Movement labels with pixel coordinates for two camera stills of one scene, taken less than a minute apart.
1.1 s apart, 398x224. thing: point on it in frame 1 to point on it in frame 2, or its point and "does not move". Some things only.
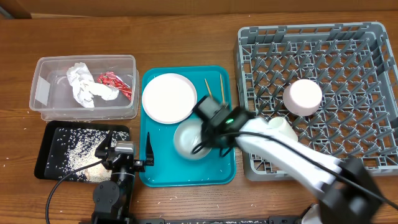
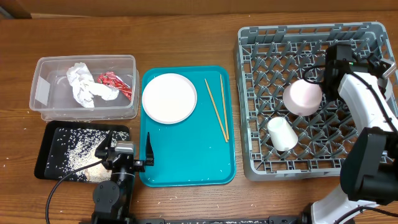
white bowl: [302, 97] does not move
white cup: [280, 126] does not move
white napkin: [84, 86] does not move
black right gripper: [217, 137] to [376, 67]
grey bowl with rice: [188, 134] to [387, 83]
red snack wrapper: [111, 79] does not move
